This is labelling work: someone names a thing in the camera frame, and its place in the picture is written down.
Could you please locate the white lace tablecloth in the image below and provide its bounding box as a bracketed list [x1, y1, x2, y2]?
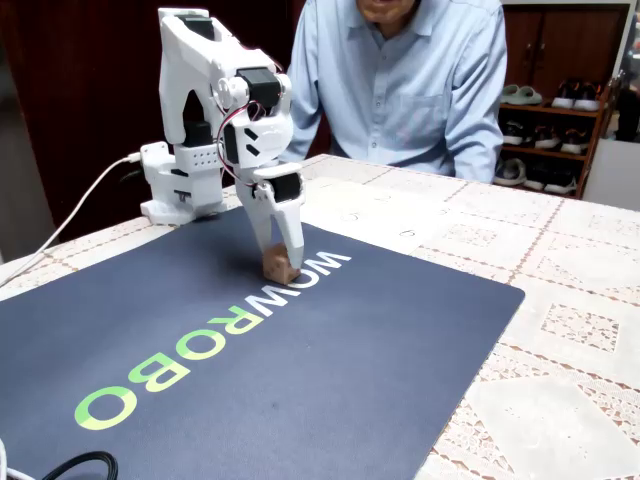
[0, 153, 640, 480]

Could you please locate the person in blue shirt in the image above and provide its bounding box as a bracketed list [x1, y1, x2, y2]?
[279, 0, 509, 184]

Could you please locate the white numbered paper sheet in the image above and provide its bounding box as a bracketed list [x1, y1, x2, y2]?
[298, 175, 469, 256]

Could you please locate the black white sneaker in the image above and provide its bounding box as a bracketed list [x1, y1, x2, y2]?
[543, 169, 579, 196]
[502, 122, 532, 147]
[532, 125, 561, 151]
[559, 128, 590, 155]
[522, 164, 551, 191]

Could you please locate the dark blue WOWROBO mat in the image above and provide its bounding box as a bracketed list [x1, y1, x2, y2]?
[0, 207, 526, 480]

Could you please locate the wooden die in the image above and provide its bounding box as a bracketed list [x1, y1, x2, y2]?
[262, 243, 301, 284]

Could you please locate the black orange sneaker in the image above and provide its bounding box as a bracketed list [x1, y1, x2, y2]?
[551, 79, 581, 110]
[573, 82, 601, 113]

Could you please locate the white USB cable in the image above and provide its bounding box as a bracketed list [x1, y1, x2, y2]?
[0, 153, 142, 290]

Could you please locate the thick black cable loop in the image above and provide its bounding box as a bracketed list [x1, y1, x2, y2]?
[42, 451, 120, 480]

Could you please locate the thin white cable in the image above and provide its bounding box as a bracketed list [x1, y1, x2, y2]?
[0, 438, 36, 480]

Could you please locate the wooden shoe rack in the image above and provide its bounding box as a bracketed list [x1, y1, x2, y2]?
[494, 82, 614, 201]

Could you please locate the dark wooden cabinet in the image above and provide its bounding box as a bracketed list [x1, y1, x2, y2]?
[502, 3, 631, 101]

